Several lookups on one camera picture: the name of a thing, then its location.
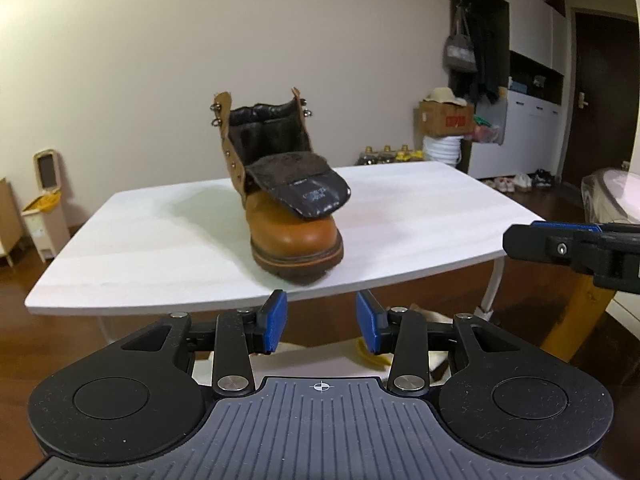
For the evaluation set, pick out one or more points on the dark wooden door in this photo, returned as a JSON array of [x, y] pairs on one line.
[[600, 100]]

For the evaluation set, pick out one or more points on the white table leg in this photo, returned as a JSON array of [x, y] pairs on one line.
[[492, 285], [106, 332]]

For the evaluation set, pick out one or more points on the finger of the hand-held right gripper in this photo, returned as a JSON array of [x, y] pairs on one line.
[[545, 245]]

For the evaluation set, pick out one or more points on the beige trash bin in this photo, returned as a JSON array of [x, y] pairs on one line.
[[47, 210]]

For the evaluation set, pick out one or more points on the brown leather boot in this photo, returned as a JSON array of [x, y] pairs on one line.
[[290, 230]]

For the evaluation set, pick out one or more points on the white plastic bucket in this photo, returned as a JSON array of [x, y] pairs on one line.
[[442, 150]]

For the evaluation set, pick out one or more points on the dining table with wooden legs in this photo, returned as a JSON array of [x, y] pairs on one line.
[[607, 190]]

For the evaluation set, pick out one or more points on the yellow object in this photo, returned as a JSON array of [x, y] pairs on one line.
[[372, 357]]

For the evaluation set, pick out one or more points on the grey hanging bag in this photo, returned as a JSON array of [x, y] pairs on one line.
[[459, 55]]

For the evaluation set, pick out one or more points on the row of cooking oil bottles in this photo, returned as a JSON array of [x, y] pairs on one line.
[[387, 156]]

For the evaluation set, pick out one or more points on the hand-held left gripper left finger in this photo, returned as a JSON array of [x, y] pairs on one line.
[[276, 320]]

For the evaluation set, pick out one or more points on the clear plastic storage bin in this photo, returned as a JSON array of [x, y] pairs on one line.
[[492, 125]]

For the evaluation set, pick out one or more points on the row of shoes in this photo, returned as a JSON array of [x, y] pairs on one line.
[[520, 180]]

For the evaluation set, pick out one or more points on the dark hanging clothes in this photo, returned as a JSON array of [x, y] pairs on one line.
[[485, 60]]

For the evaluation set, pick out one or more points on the white storage cabinet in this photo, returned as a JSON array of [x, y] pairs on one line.
[[530, 30]]

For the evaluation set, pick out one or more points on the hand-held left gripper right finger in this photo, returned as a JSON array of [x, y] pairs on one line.
[[367, 322]]

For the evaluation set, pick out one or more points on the flat cardboard piece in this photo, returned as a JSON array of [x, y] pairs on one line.
[[7, 220]]

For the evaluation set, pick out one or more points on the red-print cardboard box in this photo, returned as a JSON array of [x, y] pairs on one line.
[[445, 120]]

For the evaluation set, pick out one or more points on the straw hat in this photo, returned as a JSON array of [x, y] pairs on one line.
[[442, 96]]

